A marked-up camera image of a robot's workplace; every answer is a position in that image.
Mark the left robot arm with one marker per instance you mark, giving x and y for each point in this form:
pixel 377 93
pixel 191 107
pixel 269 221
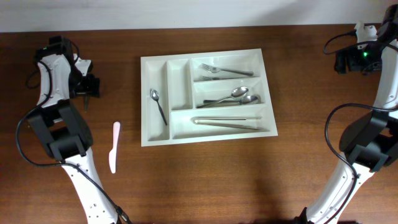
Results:
pixel 60 128

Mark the small metal spoon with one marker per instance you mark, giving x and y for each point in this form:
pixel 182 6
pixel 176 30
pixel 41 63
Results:
pixel 86 102
pixel 155 96

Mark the white plastic cutlery tray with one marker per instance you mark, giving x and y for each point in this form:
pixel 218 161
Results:
pixel 177 78

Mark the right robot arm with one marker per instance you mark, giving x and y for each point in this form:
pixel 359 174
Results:
pixel 369 143

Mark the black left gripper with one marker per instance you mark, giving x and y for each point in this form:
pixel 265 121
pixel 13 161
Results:
pixel 92 87

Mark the large metal spoon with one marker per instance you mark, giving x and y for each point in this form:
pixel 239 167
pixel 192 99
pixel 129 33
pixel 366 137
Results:
pixel 247 100
pixel 236 94

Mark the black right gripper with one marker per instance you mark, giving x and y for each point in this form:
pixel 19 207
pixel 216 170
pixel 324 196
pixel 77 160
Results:
pixel 352 63

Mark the metal chopstick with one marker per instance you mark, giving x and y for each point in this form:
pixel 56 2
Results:
pixel 238 126
pixel 224 118

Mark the pink and white plastic knife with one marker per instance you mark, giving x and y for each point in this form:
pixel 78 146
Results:
pixel 112 157

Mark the metal fork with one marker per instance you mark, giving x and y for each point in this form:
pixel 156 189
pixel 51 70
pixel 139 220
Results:
pixel 213 69
pixel 205 79

